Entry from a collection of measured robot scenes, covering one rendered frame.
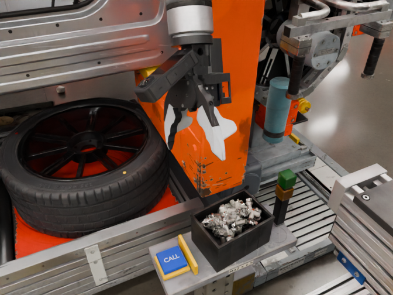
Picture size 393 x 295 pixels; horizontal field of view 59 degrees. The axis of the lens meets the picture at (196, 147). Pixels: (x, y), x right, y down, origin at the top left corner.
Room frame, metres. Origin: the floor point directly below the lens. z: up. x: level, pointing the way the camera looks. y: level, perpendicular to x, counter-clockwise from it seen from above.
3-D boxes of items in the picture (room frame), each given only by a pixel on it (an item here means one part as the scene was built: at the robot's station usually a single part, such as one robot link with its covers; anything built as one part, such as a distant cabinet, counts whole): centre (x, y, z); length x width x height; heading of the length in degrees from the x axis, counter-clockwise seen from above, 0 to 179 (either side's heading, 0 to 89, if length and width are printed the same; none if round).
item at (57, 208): (1.13, 0.45, 0.39); 0.66 x 0.66 x 0.24
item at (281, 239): (0.65, -0.08, 0.44); 0.43 x 0.17 x 0.03; 115
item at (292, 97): (1.02, -0.32, 0.83); 0.04 x 0.04 x 0.16
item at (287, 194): (0.74, -0.26, 0.59); 0.04 x 0.04 x 0.04; 25
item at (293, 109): (1.34, -0.36, 0.48); 0.16 x 0.12 x 0.17; 25
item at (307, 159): (1.48, -0.34, 0.13); 0.50 x 0.36 x 0.10; 115
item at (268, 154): (1.46, -0.30, 0.32); 0.40 x 0.30 x 0.28; 115
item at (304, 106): (1.45, -0.44, 0.51); 0.29 x 0.06 x 0.06; 25
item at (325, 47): (1.24, -0.41, 0.85); 0.21 x 0.14 x 0.14; 25
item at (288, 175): (0.74, -0.26, 0.64); 0.04 x 0.04 x 0.04; 25
